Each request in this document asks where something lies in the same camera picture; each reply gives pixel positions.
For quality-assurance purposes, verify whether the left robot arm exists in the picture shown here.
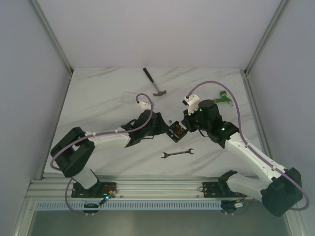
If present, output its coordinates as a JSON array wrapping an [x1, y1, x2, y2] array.
[[50, 110, 168, 198]]

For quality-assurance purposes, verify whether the aluminium frame rail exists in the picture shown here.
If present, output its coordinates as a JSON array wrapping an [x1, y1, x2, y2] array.
[[29, 0, 74, 75]]

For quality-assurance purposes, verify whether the slotted cable duct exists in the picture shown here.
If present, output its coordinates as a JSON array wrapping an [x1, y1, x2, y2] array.
[[35, 198, 247, 211]]

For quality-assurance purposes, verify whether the claw hammer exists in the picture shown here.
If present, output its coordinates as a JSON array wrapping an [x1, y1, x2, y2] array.
[[143, 68, 167, 97]]

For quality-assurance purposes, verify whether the black fuse box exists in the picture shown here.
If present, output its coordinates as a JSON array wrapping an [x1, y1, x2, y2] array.
[[166, 121, 188, 143]]

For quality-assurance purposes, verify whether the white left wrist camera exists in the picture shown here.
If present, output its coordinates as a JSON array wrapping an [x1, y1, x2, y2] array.
[[137, 101, 154, 110]]

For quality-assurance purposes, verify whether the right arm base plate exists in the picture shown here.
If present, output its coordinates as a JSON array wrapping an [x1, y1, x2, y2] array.
[[201, 182, 247, 198]]

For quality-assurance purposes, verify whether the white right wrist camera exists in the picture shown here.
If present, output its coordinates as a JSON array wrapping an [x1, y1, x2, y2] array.
[[182, 94, 200, 116]]

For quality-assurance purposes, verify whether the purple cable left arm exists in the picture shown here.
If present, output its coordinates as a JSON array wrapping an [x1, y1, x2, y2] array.
[[50, 93, 154, 170]]

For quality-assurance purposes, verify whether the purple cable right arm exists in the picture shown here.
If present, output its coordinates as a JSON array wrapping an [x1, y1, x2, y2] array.
[[187, 80, 310, 211]]

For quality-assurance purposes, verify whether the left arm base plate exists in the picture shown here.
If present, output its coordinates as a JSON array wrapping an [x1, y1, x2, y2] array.
[[71, 182, 117, 198]]

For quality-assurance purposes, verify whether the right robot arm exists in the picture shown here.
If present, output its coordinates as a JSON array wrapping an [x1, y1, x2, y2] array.
[[182, 95, 303, 217]]

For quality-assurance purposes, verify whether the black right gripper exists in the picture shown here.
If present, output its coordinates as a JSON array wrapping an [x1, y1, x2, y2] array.
[[182, 105, 210, 133]]

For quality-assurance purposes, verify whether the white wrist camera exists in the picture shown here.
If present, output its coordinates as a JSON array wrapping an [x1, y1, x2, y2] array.
[[137, 101, 154, 110], [182, 94, 200, 116]]

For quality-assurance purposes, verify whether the steel open-end wrench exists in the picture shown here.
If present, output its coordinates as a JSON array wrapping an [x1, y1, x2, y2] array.
[[161, 148, 194, 159]]

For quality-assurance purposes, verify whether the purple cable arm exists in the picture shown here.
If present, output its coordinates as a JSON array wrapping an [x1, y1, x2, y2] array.
[[50, 93, 154, 170], [187, 80, 310, 211]]

